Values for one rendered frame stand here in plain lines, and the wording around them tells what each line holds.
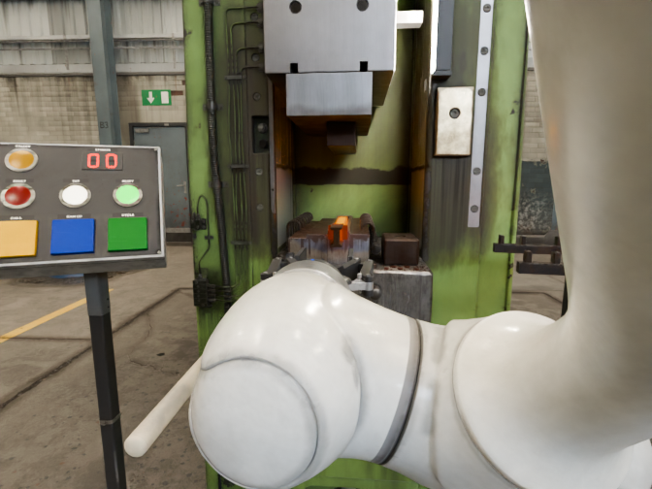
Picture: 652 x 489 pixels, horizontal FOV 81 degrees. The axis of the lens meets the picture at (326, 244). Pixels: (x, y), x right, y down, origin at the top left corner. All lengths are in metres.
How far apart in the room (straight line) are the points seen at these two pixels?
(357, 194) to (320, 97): 0.54
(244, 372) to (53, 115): 8.55
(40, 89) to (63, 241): 8.00
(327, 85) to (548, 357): 0.83
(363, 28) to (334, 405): 0.88
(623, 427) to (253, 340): 0.16
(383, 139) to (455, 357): 1.22
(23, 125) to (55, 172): 8.02
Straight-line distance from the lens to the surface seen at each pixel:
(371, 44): 0.98
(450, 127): 1.08
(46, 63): 9.06
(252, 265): 1.14
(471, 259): 1.14
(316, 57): 0.98
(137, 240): 0.91
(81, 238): 0.93
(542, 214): 7.78
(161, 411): 0.95
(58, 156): 1.03
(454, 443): 0.25
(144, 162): 1.00
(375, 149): 1.42
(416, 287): 0.91
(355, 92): 0.95
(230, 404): 0.21
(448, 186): 1.10
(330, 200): 1.42
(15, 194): 1.01
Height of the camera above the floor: 1.12
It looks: 9 degrees down
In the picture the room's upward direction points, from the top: straight up
